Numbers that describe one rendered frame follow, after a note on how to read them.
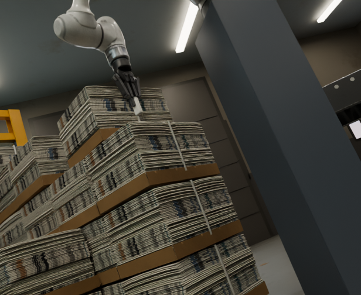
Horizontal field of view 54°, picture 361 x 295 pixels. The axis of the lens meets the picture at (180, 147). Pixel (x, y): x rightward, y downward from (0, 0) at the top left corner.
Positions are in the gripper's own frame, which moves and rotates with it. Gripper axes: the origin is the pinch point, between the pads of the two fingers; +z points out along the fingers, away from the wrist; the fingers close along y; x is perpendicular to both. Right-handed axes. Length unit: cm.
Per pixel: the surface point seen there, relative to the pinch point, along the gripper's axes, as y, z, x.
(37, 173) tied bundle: 20, 5, -49
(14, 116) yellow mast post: -32, -85, -156
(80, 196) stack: 18.4, 24.6, -26.2
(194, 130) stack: -12.9, 17.2, 11.7
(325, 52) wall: -665, -201, -64
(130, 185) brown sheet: 18.8, 32.0, 2.6
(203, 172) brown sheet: -8.8, 34.0, 11.2
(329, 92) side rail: -59, 20, 50
